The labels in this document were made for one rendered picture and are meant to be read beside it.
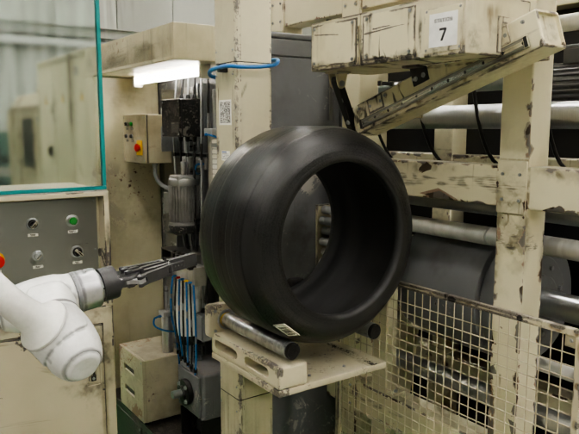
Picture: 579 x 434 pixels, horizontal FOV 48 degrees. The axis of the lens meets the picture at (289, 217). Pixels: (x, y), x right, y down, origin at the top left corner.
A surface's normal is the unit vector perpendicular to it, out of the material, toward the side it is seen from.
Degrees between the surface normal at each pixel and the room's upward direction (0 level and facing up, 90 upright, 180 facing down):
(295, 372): 90
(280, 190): 84
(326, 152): 79
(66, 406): 90
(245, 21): 90
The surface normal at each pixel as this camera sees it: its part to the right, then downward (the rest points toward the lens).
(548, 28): 0.55, -0.20
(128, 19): 0.58, 0.11
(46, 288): 0.15, -0.85
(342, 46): -0.82, 0.07
